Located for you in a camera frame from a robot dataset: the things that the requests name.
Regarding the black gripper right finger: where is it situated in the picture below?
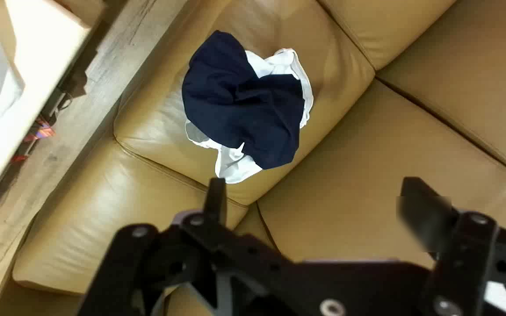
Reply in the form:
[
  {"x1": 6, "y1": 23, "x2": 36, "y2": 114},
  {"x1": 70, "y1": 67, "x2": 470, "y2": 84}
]
[{"x1": 396, "y1": 176, "x2": 506, "y2": 316}]

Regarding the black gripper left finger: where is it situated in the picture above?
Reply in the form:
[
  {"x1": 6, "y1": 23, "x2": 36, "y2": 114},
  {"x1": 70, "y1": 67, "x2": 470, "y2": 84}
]
[{"x1": 78, "y1": 176, "x2": 266, "y2": 316}]

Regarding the tan leather couch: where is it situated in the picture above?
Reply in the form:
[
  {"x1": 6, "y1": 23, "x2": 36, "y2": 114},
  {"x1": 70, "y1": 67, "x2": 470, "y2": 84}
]
[{"x1": 0, "y1": 0, "x2": 506, "y2": 316}]

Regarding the dark blue clothing pile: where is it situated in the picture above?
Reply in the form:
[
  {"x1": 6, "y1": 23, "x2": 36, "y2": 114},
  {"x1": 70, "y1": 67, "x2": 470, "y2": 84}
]
[{"x1": 182, "y1": 48, "x2": 316, "y2": 186}]

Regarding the navy blue cloth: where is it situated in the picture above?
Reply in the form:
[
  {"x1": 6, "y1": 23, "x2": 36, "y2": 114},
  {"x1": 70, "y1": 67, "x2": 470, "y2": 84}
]
[{"x1": 180, "y1": 30, "x2": 305, "y2": 172}]

